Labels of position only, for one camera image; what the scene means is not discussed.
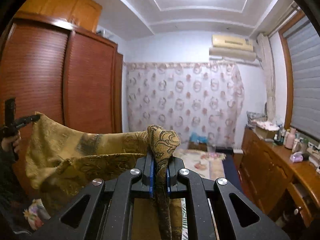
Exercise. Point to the grey window blind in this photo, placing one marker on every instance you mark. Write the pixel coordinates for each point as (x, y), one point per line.
(305, 80)

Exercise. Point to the wooden sideboard cabinet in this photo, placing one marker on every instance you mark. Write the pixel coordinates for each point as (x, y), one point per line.
(262, 160)

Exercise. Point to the open cardboard box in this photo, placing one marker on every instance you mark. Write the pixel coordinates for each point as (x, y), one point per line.
(262, 133)

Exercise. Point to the wooden louvered wardrobe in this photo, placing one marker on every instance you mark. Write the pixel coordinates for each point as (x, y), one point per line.
(87, 80)

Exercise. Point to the person's left forearm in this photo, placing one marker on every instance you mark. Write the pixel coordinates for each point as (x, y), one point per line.
(7, 170)

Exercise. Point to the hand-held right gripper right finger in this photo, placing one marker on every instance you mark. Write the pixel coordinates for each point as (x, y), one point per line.
(168, 182)

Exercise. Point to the floral fabric bag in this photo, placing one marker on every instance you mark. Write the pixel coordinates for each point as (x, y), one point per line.
(253, 117)

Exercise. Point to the purple container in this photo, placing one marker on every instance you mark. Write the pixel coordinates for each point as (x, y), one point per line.
(296, 158)

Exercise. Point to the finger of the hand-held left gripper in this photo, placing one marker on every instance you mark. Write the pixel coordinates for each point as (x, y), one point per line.
(27, 119)

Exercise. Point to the golden patterned garment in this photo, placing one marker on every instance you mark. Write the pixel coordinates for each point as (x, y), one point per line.
(87, 150)

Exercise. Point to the clear storage box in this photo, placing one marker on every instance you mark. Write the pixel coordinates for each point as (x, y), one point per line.
(106, 33)

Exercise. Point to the pink bottle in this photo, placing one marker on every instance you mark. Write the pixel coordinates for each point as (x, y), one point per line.
(290, 138)

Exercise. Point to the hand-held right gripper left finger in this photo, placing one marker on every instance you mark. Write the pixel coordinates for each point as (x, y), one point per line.
(150, 180)

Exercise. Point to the person's left hand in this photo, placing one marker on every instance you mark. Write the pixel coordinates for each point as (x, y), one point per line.
(13, 143)

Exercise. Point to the blue plastic bag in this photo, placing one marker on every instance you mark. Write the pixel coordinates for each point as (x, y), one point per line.
(198, 138)

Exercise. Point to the small cardboard box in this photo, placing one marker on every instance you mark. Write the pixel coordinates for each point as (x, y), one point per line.
(196, 146)

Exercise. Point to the navy blue bed sheet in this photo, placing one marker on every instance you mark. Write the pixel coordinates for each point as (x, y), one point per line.
(231, 170)

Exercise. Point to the beige tied window curtain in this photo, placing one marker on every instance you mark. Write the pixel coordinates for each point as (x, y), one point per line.
(268, 80)

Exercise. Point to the circle-print sheer curtain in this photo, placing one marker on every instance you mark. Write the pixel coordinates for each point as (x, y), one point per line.
(187, 100)

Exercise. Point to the floral bed blanket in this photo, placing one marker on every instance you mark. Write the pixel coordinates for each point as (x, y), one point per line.
(205, 162)

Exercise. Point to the wooden overhead cabinet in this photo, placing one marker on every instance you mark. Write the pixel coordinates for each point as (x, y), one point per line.
(62, 5)

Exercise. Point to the beige wall air conditioner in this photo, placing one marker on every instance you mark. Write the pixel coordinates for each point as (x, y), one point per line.
(232, 42)

